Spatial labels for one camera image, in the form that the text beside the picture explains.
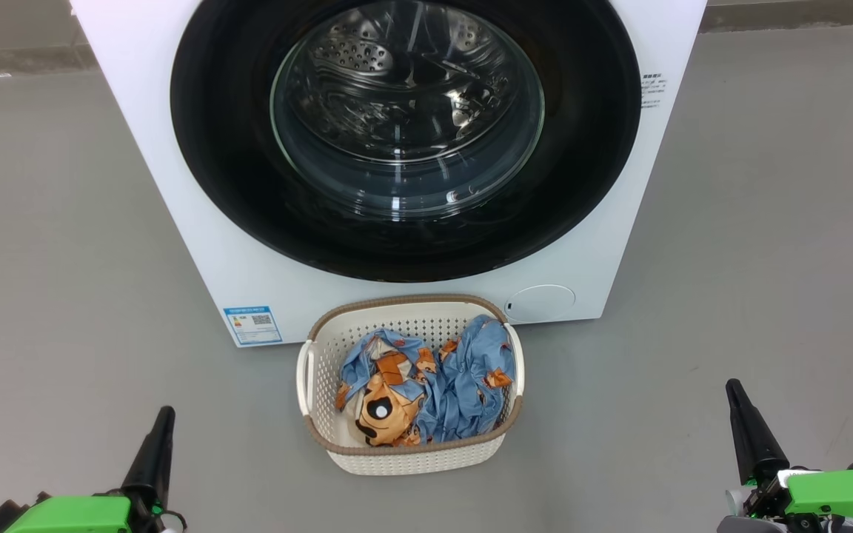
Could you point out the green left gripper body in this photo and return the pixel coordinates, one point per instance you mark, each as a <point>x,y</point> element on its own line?
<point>71,517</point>

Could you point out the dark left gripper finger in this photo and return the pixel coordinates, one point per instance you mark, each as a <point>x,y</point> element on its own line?
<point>151,466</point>

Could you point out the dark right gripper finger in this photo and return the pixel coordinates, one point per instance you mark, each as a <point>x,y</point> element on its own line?
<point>756,451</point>

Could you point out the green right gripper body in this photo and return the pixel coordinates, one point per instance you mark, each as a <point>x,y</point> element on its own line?
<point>834,496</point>

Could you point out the dark washing machine door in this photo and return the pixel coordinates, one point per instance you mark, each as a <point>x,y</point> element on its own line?
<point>226,185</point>

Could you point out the blue garment small orange prints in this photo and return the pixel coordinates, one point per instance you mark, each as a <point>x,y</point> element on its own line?
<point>471,385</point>

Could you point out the white front-load washing machine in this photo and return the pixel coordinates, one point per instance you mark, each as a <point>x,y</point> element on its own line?
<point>197,296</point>

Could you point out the stainless steel washing machine drum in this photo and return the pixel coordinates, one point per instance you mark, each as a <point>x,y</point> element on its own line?
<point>367,52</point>

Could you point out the blue energy label sticker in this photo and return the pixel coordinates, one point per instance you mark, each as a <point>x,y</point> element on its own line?
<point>252,326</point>

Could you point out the cream perforated laundry basket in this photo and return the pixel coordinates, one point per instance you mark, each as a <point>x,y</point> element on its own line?
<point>397,459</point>

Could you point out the round white filter cover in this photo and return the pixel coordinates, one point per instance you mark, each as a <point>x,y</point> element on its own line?
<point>541,303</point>

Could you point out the small printed text sticker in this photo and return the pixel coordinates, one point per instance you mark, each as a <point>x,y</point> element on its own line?
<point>652,90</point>

